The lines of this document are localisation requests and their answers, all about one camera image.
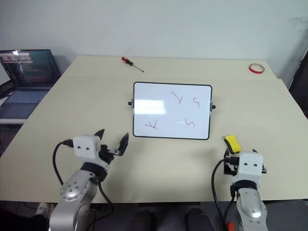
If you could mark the orange and black screwdriver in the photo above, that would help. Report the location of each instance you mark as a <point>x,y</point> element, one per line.
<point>126,60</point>

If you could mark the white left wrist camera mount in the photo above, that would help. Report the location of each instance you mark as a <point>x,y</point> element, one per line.
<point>85,148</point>

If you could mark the black-framed small whiteboard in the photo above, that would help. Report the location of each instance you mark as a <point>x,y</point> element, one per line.
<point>156,115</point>

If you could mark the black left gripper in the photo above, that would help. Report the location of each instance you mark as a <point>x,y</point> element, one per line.
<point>106,155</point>

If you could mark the yellow and black eraser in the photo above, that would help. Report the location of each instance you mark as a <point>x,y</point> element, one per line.
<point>234,143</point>

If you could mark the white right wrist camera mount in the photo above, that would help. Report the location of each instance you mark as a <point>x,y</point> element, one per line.
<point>249,170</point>

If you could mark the black device beside laptop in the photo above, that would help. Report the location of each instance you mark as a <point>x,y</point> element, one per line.
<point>5,89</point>

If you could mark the white shoe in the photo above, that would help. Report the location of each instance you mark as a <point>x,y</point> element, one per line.
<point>43,209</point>

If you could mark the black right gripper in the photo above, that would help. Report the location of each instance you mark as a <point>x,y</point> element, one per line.
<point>230,166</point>

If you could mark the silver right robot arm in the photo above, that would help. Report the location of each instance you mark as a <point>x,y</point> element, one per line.
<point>250,204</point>

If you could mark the open grey laptop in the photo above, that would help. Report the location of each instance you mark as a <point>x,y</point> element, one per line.
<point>29,72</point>

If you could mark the orange-red plastic part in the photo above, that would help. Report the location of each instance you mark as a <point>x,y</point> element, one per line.
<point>231,226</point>

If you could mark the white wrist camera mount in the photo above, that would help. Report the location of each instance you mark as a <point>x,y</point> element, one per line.
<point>85,148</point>
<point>249,170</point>

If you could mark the red tape roll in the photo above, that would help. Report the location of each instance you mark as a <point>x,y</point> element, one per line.
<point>255,71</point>

